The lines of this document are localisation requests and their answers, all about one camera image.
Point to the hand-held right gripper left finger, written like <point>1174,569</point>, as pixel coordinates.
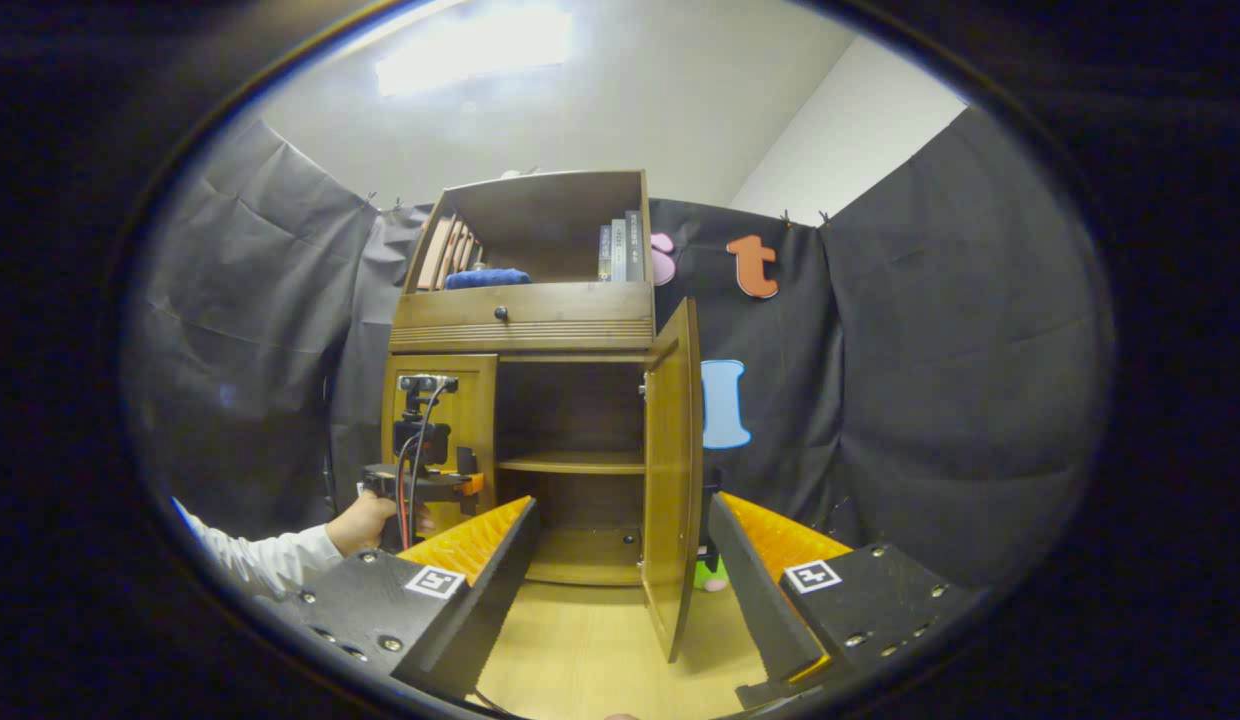
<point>500,590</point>

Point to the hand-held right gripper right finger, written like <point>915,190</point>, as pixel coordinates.
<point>745,590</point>

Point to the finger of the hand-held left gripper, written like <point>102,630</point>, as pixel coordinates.
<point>468,462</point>

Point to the blue folded towel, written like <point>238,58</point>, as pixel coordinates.
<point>487,279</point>

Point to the wooden drawer with black knob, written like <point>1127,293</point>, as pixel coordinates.
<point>570,315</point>

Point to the wooden double-door shoe cabinet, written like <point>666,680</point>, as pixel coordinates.
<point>550,220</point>

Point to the wooden shoe cabinet door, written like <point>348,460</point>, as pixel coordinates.
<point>475,410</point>
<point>670,480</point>

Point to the blue and white book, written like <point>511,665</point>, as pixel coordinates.
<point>604,255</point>

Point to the black backdrop cloth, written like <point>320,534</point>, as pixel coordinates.
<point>930,400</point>

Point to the green and pink toy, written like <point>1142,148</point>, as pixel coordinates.
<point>710,575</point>

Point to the grey spine book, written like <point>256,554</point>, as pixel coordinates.
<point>619,250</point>

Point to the wooden inner shelf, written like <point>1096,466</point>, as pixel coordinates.
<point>570,462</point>

